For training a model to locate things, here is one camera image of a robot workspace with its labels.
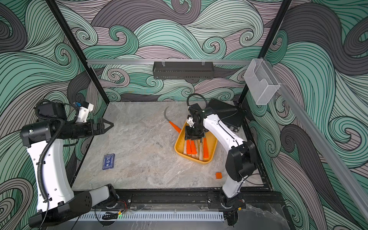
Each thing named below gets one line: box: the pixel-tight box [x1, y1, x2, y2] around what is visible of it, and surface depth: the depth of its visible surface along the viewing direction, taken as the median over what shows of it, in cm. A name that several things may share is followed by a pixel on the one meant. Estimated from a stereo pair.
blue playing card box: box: [102, 153, 115, 171], surface depth 87 cm
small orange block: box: [215, 171, 223, 180], surface depth 83 cm
